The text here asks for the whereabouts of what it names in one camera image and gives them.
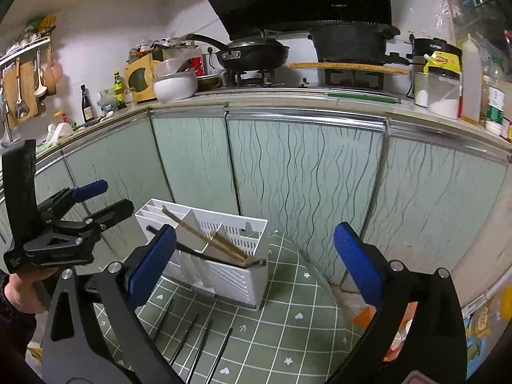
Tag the wooden cutting board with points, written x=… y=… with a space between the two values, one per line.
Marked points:
x=348 y=68

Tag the person's left forearm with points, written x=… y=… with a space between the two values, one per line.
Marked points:
x=12 y=336

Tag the green glass bottle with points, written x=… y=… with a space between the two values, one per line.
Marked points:
x=119 y=88

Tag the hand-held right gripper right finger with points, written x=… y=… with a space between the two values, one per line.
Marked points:
x=360 y=264

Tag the person's left hand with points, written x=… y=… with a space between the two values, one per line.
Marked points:
x=24 y=292

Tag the orange plastic bag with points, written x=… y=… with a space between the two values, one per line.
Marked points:
x=362 y=316

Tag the gas stove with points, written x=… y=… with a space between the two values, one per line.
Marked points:
x=260 y=80

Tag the yellow box with round window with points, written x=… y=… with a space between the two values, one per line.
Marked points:
x=140 y=78

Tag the white pot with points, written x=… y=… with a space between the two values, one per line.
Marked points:
x=176 y=86

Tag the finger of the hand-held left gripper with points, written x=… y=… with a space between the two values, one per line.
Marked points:
x=116 y=211
x=90 y=190

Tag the white squeeze bottle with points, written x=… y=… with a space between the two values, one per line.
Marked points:
x=471 y=80

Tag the white utensil holder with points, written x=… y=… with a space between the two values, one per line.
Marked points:
x=232 y=280

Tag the black cooking pot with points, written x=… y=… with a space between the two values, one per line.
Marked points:
x=352 y=42

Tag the hanging wooden board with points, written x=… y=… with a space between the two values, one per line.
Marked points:
x=28 y=88

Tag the green checked tablecloth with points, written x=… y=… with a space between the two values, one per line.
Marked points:
x=280 y=328

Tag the clear jar with black lid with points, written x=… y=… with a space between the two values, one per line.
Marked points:
x=442 y=96

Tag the black wok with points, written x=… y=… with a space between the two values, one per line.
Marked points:
x=252 y=52

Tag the dark chopsticks bundle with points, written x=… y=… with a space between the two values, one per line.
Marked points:
x=240 y=260

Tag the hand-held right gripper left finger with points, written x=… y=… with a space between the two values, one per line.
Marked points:
x=154 y=264

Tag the white bottle with green label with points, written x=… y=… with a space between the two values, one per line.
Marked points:
x=496 y=108

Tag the green wavy kitchen cabinet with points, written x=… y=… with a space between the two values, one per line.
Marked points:
x=300 y=168

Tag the dark sauce bottle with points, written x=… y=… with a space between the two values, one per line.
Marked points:
x=87 y=106

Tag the wooden chopstick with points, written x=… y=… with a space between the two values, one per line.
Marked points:
x=188 y=227
x=232 y=247

